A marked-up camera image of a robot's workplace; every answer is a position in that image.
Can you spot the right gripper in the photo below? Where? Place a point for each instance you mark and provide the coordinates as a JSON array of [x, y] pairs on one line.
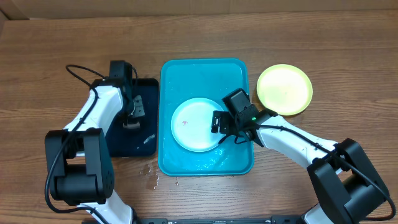
[[227, 118]]

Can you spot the green plate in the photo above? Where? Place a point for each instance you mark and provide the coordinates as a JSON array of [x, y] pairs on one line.
[[284, 89]]

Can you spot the light blue plate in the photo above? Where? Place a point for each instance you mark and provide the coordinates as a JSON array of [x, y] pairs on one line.
[[191, 125]]

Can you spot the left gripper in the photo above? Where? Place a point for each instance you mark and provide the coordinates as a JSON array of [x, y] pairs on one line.
[[140, 110]]

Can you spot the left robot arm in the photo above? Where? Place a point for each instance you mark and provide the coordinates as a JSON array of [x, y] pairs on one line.
[[80, 172]]

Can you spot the black plastic tray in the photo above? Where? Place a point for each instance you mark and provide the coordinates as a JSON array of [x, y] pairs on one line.
[[142, 142]]

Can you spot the teal plastic tray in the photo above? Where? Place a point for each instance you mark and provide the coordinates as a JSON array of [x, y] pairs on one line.
[[211, 78]]

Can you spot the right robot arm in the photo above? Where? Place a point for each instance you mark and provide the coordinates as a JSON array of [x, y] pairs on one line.
[[347, 185]]

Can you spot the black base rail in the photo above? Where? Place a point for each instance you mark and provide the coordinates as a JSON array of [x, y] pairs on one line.
[[276, 219]]

